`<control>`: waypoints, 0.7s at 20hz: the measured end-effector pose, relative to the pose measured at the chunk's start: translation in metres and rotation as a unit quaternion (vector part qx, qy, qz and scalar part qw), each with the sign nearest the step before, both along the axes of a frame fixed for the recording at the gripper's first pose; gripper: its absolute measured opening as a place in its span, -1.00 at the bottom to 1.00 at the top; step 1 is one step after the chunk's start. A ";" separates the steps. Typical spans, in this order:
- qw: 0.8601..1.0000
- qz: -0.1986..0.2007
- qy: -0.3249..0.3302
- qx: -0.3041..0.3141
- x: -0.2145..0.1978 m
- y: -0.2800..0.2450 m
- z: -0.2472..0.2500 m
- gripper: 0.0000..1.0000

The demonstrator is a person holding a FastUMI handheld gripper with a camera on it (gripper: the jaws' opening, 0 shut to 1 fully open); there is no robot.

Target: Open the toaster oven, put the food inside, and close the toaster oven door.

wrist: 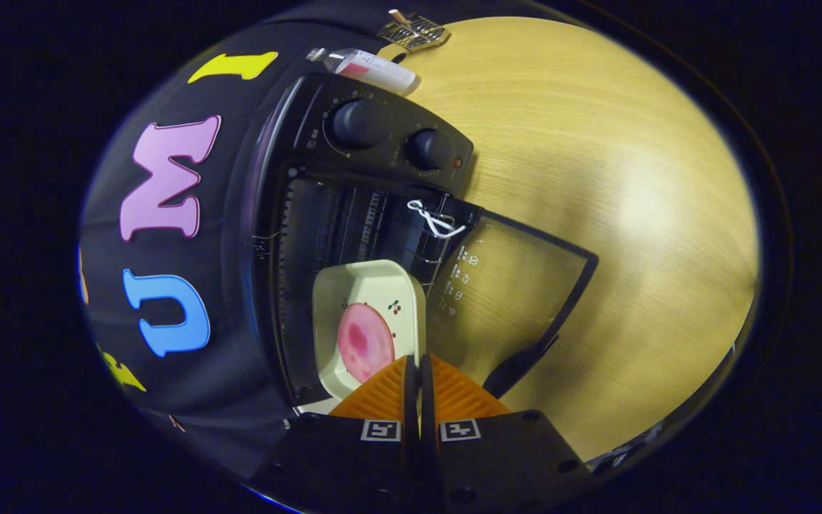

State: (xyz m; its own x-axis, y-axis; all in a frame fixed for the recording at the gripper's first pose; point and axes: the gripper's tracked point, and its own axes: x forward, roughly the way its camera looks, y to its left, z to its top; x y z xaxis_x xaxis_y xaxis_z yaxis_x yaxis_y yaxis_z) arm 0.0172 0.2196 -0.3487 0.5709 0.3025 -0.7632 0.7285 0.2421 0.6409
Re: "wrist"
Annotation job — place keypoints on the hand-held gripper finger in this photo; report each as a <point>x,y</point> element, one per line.
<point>428,400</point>
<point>411,400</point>

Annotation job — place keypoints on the pink ham slice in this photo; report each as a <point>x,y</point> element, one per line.
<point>364,343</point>

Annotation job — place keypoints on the cream square plate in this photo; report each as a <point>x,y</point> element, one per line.
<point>375,282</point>

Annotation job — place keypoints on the black toaster oven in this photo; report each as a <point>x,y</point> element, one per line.
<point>382,153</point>

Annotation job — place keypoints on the black backdrop cloth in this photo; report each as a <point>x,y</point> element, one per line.
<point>232,400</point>

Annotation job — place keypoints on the small clear bottle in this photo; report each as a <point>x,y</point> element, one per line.
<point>375,69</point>

